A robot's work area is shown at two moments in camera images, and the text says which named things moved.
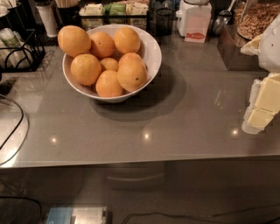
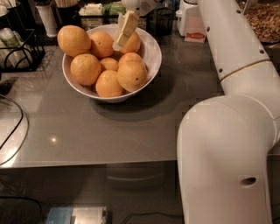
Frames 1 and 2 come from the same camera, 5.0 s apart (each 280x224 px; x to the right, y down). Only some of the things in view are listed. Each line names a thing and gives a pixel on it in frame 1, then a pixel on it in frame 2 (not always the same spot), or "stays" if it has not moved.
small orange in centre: (109, 64) stays
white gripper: (271, 48) → (135, 4)
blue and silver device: (78, 215) stays
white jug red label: (193, 22) stays
